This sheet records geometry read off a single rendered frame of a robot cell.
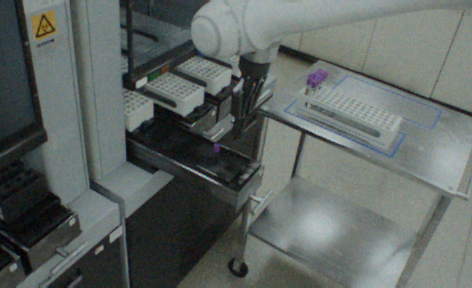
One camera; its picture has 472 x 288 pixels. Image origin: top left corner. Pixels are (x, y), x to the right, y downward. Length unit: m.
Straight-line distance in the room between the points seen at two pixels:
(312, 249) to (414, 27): 1.95
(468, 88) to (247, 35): 2.63
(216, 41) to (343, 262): 1.11
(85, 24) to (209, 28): 0.29
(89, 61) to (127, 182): 0.35
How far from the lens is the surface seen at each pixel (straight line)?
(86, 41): 1.00
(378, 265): 1.76
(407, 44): 3.30
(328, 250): 1.74
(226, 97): 1.43
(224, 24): 0.81
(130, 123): 1.24
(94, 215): 1.14
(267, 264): 2.00
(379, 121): 1.33
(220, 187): 1.11
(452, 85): 3.35
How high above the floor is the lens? 1.55
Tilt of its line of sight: 37 degrees down
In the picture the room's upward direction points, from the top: 8 degrees clockwise
